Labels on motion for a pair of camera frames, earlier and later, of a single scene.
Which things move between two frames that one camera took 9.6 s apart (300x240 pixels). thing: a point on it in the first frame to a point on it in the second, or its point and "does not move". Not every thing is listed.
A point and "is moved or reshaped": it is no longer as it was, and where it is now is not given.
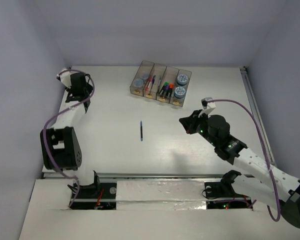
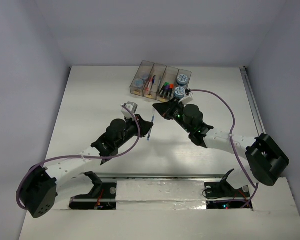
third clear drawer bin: x=167 y=85 does not move
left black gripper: x=75 y=94 to x=139 y=124
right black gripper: x=189 y=122 to x=168 y=107
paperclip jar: x=138 y=83 does not move
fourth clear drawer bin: x=178 y=95 does not move
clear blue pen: x=141 y=130 is moved or reshaped
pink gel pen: x=150 y=82 does not move
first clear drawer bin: x=137 y=86 does not move
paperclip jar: x=144 y=74 does not move
